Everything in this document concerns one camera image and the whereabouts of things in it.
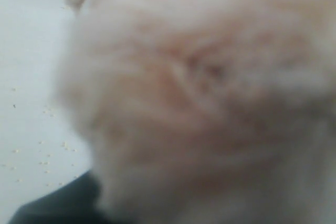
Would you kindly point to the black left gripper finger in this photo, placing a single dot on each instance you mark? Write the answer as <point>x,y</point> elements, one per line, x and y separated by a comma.
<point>72,204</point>

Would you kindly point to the teddy bear striped sweater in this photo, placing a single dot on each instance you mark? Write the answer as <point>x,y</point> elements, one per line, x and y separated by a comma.
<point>205,111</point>

